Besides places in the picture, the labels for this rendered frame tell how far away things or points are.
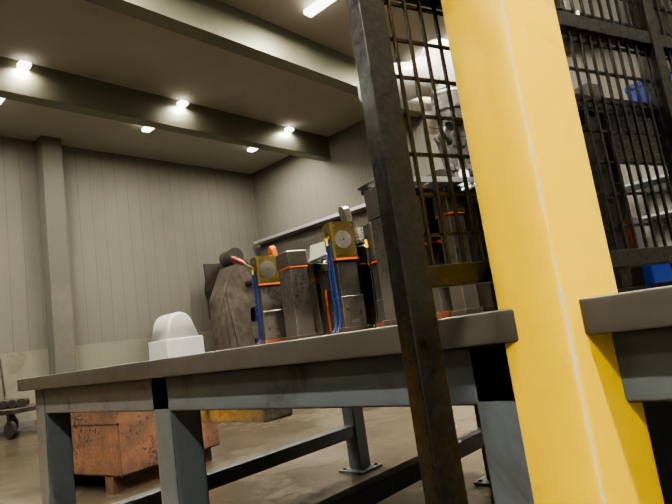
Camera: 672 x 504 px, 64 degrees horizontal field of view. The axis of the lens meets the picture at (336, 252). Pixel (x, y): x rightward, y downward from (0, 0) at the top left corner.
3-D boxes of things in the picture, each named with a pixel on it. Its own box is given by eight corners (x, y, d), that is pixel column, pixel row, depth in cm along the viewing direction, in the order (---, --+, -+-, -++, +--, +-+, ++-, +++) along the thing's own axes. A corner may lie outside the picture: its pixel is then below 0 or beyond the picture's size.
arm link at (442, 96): (423, 100, 153) (427, 119, 152) (443, 85, 145) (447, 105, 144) (448, 102, 157) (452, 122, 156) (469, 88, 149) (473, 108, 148)
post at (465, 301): (451, 316, 120) (429, 191, 124) (468, 314, 122) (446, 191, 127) (466, 314, 116) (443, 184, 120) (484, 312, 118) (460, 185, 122)
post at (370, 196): (383, 326, 111) (362, 191, 116) (403, 323, 114) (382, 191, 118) (397, 324, 107) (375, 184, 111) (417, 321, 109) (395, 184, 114)
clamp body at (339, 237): (327, 336, 168) (312, 226, 173) (360, 331, 174) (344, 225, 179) (337, 334, 162) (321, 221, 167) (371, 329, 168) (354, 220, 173)
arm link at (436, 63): (464, 97, 155) (418, 107, 157) (454, 48, 158) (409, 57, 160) (466, 81, 145) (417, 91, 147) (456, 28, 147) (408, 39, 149)
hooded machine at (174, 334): (191, 394, 960) (183, 314, 981) (210, 393, 919) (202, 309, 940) (153, 402, 906) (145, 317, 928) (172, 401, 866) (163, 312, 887)
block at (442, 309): (413, 324, 126) (394, 206, 130) (452, 318, 132) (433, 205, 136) (432, 321, 120) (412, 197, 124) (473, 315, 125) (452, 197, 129)
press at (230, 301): (262, 380, 1080) (247, 256, 1118) (301, 377, 1006) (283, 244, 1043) (206, 391, 984) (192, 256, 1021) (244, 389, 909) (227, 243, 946)
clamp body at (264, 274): (252, 346, 224) (242, 260, 229) (283, 342, 231) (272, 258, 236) (259, 345, 217) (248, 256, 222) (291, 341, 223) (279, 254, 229)
